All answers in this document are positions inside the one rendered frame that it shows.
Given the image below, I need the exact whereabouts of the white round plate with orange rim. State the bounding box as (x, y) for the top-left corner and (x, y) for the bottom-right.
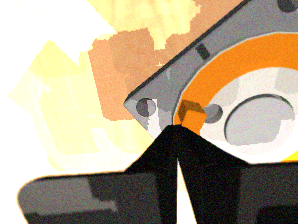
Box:
(172, 31), (298, 163)

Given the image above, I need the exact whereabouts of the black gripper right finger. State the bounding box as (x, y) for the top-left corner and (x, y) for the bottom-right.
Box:
(174, 124), (298, 224)

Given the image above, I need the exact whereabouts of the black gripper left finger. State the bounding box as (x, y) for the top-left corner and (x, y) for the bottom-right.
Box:
(16, 125), (178, 224)

